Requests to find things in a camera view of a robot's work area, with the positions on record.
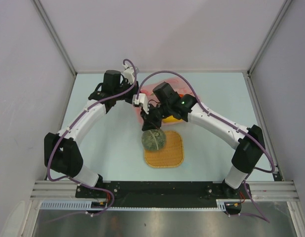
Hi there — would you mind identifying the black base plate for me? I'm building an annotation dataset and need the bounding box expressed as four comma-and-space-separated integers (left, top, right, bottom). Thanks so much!
75, 181, 252, 208

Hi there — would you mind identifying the white cable duct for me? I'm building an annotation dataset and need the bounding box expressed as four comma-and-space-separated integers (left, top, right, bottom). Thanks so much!
40, 199, 242, 212

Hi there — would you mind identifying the green fake melon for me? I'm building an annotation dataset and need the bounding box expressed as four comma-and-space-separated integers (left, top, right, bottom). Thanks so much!
141, 129, 166, 152

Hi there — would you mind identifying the woven bamboo tray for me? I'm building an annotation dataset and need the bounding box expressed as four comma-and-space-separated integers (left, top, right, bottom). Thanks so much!
144, 131, 185, 168

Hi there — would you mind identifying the yellow fake mango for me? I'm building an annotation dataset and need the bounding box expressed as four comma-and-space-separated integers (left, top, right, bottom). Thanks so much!
162, 116, 183, 124

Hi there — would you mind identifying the pink plastic bag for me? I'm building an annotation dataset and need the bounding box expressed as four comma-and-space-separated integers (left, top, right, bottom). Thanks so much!
134, 77, 194, 126

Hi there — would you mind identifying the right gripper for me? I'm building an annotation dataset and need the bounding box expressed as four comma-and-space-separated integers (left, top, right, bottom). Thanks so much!
140, 102, 171, 131

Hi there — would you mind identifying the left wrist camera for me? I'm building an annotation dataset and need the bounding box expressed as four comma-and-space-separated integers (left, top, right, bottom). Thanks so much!
122, 64, 139, 84

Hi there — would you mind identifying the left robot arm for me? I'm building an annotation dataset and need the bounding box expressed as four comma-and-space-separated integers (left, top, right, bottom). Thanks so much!
44, 67, 138, 198

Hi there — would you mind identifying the aluminium frame rail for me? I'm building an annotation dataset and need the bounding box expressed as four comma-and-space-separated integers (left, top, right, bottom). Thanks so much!
30, 180, 300, 201

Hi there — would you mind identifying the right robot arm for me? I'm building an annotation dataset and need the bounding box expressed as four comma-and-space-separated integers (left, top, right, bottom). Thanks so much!
133, 82, 265, 198

